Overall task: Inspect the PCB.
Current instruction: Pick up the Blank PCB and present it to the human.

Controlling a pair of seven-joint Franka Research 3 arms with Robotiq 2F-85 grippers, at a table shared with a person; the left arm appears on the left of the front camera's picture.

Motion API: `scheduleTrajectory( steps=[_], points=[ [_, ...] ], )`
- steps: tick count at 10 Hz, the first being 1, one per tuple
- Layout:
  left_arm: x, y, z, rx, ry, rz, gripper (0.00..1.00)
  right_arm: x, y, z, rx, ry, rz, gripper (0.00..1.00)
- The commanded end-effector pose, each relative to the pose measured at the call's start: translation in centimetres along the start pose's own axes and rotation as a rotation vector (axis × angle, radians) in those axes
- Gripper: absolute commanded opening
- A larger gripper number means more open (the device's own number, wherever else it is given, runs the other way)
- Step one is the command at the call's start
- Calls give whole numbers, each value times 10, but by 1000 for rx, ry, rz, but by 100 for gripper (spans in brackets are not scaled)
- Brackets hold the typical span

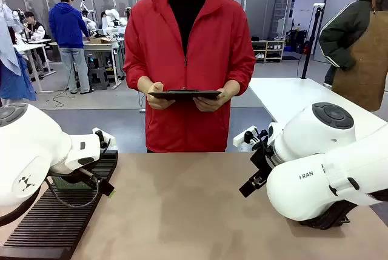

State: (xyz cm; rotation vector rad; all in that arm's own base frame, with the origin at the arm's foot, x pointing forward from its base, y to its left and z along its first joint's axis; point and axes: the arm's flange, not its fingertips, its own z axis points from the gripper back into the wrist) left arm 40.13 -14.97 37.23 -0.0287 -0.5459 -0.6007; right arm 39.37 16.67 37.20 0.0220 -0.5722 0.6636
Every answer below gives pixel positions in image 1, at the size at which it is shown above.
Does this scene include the wooden shoe shelf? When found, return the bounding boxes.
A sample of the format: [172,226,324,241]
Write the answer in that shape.
[251,39,286,64]

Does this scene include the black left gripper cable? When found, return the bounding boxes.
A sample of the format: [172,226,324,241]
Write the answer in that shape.
[44,168,101,209]

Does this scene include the white desk with cardboard box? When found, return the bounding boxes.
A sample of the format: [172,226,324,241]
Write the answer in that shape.
[49,39,125,90]

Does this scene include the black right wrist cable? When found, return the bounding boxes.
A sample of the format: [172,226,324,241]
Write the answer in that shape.
[244,127,269,153]

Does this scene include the black tripod pole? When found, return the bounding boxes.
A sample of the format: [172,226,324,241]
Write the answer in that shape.
[300,2,326,80]

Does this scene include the small white desk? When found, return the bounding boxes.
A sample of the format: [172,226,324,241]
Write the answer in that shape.
[12,38,57,95]

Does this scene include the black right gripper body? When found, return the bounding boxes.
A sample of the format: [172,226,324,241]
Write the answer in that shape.
[249,141,277,182]

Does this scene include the person's right hand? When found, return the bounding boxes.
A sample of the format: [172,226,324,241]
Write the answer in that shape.
[138,76,176,111]

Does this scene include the red-sleeved right forearm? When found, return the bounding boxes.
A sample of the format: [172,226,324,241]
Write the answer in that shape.
[123,56,152,93]

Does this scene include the black floor cable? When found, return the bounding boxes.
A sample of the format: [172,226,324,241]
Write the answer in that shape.
[45,88,76,108]

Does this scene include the seated person in varsity jacket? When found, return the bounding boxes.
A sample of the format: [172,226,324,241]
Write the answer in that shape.
[21,11,47,43]

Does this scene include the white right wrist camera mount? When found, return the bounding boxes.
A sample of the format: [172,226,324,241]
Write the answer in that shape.
[233,125,259,148]

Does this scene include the black step stool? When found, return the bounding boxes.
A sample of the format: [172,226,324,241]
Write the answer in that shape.
[88,66,110,92]

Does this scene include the large white table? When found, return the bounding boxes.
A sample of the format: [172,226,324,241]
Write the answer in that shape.
[247,76,388,139]

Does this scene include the person in brown apron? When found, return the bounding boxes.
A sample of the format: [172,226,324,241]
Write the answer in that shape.
[318,0,388,113]

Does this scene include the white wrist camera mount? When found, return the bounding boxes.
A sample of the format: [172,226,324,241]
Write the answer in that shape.
[92,127,117,149]
[233,125,259,148]

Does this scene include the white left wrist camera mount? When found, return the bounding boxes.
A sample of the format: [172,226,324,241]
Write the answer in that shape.
[92,127,117,149]

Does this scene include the person in light blue shirt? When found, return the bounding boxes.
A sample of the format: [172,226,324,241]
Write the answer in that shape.
[0,1,38,102]

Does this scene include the black clipboard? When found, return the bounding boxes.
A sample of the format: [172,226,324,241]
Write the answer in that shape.
[147,89,222,101]

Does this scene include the person in red jacket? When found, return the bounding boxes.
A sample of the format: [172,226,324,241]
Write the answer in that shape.
[122,0,257,153]

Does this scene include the person's left hand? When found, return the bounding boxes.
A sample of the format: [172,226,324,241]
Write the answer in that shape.
[192,79,241,113]

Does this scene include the red-sleeved left forearm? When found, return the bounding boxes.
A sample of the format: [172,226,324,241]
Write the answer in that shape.
[229,56,257,97]

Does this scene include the black equipment cases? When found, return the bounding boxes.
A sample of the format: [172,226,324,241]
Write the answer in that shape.
[286,22,310,55]

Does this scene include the man in blue hoodie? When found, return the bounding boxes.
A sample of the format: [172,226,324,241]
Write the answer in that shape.
[48,0,95,95]

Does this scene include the black slotted PCB rack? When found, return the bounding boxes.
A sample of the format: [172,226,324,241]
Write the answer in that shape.
[0,150,119,260]

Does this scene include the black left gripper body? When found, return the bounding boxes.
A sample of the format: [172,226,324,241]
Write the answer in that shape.
[49,165,93,184]

